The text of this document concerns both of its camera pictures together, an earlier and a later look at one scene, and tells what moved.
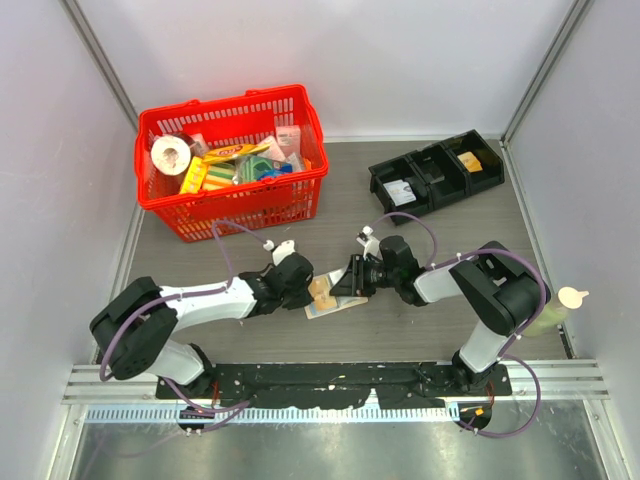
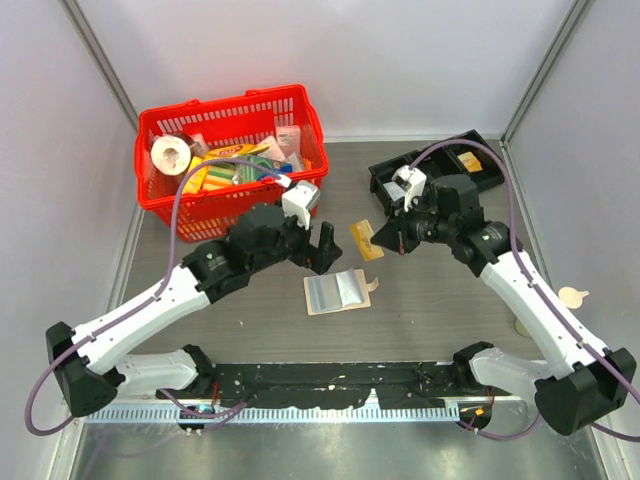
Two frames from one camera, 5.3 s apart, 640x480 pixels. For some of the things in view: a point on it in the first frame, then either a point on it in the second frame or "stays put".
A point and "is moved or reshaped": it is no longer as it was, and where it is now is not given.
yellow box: (196, 175) stays put
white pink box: (288, 139) stays put
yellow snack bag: (234, 151) stays put
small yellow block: (320, 289) is moved or reshaped
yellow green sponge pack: (218, 174) stays put
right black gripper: (354, 284) to (392, 236)
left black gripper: (304, 299) to (319, 259)
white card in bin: (400, 192) stays put
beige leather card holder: (343, 302) stays put
